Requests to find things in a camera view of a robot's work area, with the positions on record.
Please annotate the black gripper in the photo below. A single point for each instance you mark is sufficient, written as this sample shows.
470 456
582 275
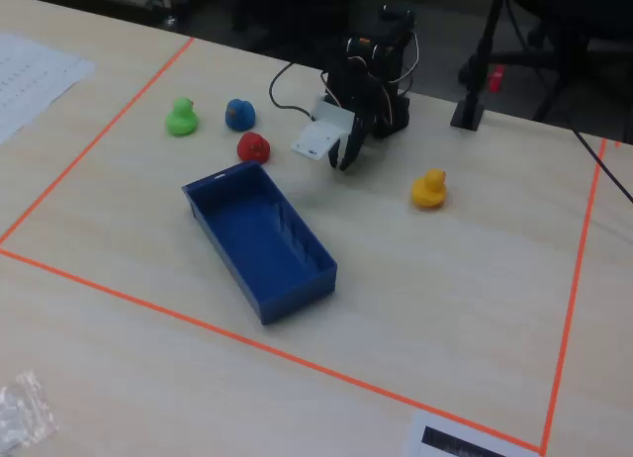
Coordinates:
354 139

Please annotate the blue rubber duck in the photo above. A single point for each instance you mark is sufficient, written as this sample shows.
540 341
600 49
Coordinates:
240 116

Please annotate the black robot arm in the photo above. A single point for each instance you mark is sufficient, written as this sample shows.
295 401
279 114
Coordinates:
393 116

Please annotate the red rubber duck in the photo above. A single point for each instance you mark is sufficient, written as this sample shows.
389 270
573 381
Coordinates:
253 148

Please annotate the yellow rubber duck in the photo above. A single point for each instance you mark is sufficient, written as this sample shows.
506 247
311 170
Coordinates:
429 190

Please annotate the blue plastic box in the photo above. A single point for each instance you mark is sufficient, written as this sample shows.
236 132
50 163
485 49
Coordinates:
257 239

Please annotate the green rubber duck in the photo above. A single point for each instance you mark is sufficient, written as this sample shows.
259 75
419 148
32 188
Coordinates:
181 118

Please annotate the black clamp stand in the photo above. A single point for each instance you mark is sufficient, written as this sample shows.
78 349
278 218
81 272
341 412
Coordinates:
467 116

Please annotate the orange tape strip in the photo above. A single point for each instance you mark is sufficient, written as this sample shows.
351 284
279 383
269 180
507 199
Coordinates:
577 279
111 125
237 338

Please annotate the black office chair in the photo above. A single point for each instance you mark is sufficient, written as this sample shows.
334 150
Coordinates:
559 46

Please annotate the white paper with black bar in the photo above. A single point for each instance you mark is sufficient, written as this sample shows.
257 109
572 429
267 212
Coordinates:
445 442

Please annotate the white printed paper sheet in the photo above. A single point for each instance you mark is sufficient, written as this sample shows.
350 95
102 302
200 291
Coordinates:
29 81

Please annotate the clear plastic bag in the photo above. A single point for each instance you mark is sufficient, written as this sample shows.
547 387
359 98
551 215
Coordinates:
25 412

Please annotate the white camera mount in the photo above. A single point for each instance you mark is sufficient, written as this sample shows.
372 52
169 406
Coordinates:
319 135

